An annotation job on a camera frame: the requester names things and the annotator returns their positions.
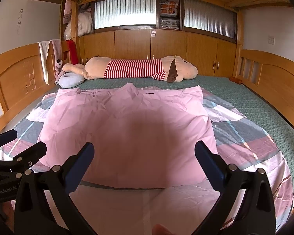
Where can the striped long plush toy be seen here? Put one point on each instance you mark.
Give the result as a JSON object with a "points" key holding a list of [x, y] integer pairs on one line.
{"points": [[132, 68]]}

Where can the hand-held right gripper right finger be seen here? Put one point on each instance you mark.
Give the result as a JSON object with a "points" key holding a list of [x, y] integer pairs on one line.
{"points": [[208, 161]]}

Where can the frosted ribbed glass panel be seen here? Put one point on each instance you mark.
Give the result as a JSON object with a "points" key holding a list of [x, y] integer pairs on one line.
{"points": [[125, 12], [210, 17]]}

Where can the wooden cabinet row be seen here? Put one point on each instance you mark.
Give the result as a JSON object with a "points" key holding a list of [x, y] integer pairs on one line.
{"points": [[132, 44]]}

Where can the stack of packaged goods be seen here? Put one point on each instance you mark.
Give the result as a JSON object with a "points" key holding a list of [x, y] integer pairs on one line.
{"points": [[169, 12]]}

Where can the white hanging cloth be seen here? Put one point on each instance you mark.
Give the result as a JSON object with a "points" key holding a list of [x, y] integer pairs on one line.
{"points": [[44, 56]]}

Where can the pink jacket with black stripe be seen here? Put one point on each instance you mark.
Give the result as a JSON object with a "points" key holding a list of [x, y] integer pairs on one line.
{"points": [[125, 117]]}

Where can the white plastic bag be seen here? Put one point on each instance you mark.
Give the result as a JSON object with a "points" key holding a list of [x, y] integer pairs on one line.
{"points": [[68, 31]]}

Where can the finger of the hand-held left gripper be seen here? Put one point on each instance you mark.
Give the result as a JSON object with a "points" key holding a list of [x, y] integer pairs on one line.
{"points": [[6, 137], [35, 150]]}

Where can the blue neck pillow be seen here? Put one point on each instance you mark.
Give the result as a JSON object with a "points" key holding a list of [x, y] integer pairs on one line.
{"points": [[71, 80]]}

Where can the wooden headboard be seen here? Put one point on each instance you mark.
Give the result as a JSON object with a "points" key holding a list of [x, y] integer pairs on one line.
{"points": [[14, 78]]}

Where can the pink hanging plush toy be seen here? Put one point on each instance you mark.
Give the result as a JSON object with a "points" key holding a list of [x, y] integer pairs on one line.
{"points": [[56, 53]]}

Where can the plaid printed blanket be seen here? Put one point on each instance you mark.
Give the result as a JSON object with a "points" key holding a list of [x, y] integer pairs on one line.
{"points": [[235, 132]]}

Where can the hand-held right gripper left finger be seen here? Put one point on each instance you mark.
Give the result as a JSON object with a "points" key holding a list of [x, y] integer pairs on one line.
{"points": [[80, 161]]}

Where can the small brown box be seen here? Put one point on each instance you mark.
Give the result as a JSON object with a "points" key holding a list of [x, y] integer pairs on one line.
{"points": [[235, 79]]}

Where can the person's right hand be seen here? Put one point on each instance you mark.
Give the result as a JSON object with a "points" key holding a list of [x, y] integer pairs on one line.
{"points": [[162, 232]]}

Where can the white wall switch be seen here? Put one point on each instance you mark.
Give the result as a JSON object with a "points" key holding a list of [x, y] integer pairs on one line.
{"points": [[271, 40]]}

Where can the wooden slotted footboard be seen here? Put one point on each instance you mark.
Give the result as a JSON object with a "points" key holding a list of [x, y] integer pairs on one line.
{"points": [[279, 83]]}

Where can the white stuffed bag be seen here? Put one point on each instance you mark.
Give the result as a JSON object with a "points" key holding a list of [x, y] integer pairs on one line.
{"points": [[85, 24]]}

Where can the white cabinet label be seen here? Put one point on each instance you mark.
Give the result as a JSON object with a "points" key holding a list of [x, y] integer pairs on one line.
{"points": [[153, 33]]}

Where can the red hanging cloth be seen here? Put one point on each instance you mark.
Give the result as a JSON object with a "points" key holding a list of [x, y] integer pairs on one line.
{"points": [[73, 51]]}

